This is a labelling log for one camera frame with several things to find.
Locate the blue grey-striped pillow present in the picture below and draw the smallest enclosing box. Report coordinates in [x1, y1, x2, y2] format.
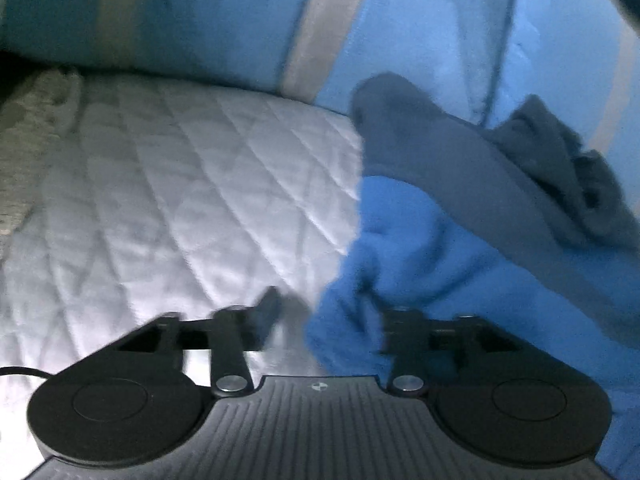
[482, 0, 640, 171]
[0, 0, 518, 126]

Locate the blue fleece pullover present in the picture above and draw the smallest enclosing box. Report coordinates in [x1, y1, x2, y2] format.
[305, 72, 640, 480]

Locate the beige lace throw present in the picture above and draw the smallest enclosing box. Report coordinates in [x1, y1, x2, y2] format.
[0, 67, 83, 243]

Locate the white quilted bedspread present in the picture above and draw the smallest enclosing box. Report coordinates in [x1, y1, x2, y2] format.
[0, 67, 368, 480]

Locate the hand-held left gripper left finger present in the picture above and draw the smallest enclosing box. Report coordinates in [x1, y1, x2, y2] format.
[117, 286, 282, 397]

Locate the black cable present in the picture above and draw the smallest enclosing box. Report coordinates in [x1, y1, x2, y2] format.
[0, 366, 47, 380]

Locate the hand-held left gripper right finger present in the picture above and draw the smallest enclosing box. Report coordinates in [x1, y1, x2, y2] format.
[384, 307, 521, 397]

